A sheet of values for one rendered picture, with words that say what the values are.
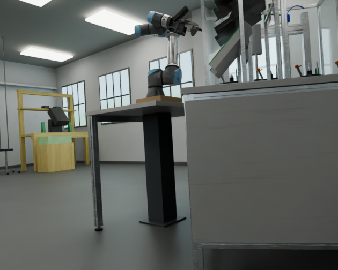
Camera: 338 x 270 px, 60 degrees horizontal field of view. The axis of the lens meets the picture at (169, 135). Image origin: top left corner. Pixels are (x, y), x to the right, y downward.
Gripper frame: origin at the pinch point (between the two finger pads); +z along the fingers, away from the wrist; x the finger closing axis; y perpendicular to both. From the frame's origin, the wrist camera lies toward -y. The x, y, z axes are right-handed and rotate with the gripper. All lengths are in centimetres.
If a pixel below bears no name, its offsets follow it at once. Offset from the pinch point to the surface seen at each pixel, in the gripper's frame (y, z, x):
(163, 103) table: 51, 1, 15
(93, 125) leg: 84, -52, -2
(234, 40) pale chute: 7.2, 28.4, 21.6
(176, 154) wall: 171, -112, -451
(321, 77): 17, 73, 41
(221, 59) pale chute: 18.0, 25.9, 21.6
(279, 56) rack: 9, 52, 21
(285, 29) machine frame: -47, 37, -114
